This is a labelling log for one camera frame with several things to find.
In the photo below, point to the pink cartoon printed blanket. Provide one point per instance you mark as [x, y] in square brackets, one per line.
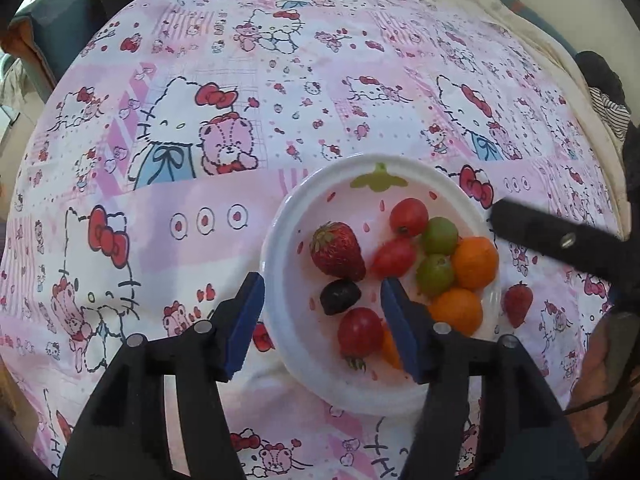
[200, 110]

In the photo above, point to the strawberry print white plate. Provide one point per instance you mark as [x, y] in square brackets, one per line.
[300, 360]

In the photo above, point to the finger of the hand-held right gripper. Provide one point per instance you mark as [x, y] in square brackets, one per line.
[545, 234]

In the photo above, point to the striped cloth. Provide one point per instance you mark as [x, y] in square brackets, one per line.
[611, 110]

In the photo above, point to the blue grey chair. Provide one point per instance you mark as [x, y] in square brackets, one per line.
[47, 25]

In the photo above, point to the orange tangerine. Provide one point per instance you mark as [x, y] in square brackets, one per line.
[390, 347]
[476, 262]
[456, 311]

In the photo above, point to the dark purple fruit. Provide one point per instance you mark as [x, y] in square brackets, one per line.
[340, 296]

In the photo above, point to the red strawberry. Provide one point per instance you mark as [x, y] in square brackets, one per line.
[337, 251]
[517, 304]

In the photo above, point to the green round fruit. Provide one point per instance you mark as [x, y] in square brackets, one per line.
[440, 235]
[435, 273]

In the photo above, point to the red cherry tomato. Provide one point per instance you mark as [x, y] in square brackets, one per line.
[409, 216]
[394, 258]
[360, 332]

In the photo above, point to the person's right hand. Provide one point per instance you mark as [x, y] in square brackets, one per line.
[592, 370]

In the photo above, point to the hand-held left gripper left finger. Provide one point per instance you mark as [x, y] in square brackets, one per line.
[247, 322]

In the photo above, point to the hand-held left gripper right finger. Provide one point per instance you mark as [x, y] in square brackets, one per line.
[401, 332]

